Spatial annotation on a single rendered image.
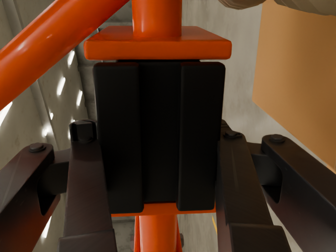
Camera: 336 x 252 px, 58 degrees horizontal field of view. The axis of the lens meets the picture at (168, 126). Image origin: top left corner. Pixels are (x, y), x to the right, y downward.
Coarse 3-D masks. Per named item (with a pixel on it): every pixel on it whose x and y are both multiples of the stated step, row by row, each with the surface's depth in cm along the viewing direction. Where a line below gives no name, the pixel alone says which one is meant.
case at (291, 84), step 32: (288, 32) 28; (320, 32) 23; (256, 64) 36; (288, 64) 28; (320, 64) 23; (256, 96) 37; (288, 96) 28; (320, 96) 23; (288, 128) 29; (320, 128) 23
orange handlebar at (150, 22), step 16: (144, 0) 12; (160, 0) 12; (176, 0) 13; (144, 16) 12; (160, 16) 12; (176, 16) 13; (144, 32) 13; (160, 32) 13; (176, 32) 13; (144, 224) 17; (160, 224) 16; (176, 224) 17; (144, 240) 17; (160, 240) 17; (176, 240) 19
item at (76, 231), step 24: (72, 144) 12; (96, 144) 12; (72, 168) 11; (96, 168) 10; (72, 192) 9; (96, 192) 9; (72, 216) 8; (96, 216) 8; (72, 240) 6; (96, 240) 6
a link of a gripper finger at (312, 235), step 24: (264, 144) 13; (288, 144) 12; (288, 168) 11; (312, 168) 10; (264, 192) 13; (288, 192) 11; (312, 192) 9; (288, 216) 11; (312, 216) 9; (312, 240) 9
